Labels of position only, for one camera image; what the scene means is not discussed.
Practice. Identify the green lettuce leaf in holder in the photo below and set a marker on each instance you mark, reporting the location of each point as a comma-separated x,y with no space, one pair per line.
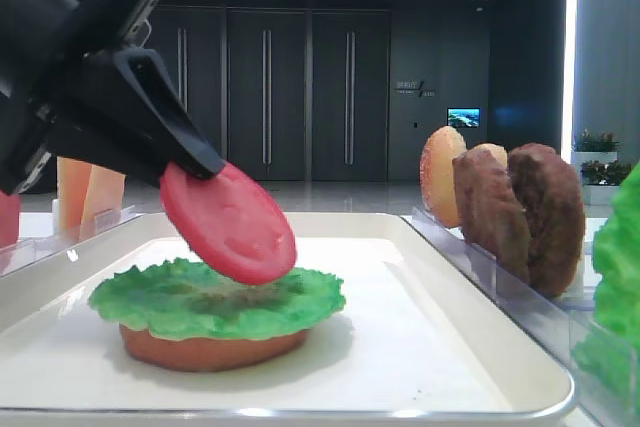
615,272

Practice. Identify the potted flower plants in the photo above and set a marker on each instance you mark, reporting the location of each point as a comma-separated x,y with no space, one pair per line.
595,158

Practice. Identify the orange cheese slice inner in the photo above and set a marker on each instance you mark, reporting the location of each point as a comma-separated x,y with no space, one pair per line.
104,192

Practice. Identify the clear long left divider strip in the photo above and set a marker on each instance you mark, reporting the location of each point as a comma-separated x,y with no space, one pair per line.
28,250

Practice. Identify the white rectangular metal tray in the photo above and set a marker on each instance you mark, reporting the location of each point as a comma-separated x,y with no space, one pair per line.
417,344

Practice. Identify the brown meat patty inner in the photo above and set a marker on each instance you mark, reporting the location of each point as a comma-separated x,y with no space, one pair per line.
489,212

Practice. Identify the orange cheese slice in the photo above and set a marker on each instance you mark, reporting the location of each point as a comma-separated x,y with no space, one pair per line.
104,192
73,179

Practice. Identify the small wall display screen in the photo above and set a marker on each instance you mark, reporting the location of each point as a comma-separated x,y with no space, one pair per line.
463,117

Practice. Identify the bread bun slice under lettuce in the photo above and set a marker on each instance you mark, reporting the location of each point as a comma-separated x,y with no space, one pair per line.
201,354

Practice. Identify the brown meat patty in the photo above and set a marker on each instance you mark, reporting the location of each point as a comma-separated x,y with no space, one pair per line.
550,191
489,212

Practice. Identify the brown meat patty outer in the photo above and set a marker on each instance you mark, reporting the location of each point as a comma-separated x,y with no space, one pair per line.
550,191

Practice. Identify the green lettuce leaf on tray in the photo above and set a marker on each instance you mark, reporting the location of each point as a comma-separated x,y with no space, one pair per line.
180,299

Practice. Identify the red tomato slice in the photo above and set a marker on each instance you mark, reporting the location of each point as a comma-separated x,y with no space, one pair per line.
231,223
9,219

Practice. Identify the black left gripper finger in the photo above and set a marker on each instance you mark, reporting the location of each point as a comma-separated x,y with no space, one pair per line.
118,109

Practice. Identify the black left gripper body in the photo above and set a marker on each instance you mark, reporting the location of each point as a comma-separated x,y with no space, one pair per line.
41,40

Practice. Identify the orange cheese slice outer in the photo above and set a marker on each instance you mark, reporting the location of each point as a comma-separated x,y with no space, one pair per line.
73,179

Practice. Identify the bread bun slice far outer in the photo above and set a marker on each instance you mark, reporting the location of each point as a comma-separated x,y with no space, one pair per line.
497,151

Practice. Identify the clear long right divider strip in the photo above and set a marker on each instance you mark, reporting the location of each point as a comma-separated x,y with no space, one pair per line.
558,325

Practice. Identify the clear long divider strip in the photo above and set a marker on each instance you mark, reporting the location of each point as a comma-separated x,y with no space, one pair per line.
28,250
558,325

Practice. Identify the bread bun slice far inner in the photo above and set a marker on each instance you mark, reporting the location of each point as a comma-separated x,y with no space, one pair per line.
436,174

